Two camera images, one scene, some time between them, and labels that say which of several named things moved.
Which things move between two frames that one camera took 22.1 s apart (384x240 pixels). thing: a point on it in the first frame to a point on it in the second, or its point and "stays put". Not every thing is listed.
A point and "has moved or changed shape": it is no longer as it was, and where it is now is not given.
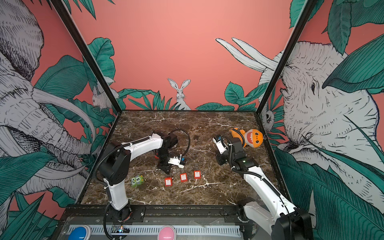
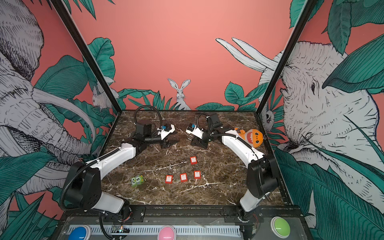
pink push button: [167, 232] stays put
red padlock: [183, 177] stays put
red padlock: [197, 175] stays put
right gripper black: [219, 156] to [200, 142]
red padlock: [168, 181] has moved or changed shape
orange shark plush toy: [252, 138] stays put
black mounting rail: [158, 214] stays put
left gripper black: [166, 168] to [169, 142]
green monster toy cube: [137, 180] stays put
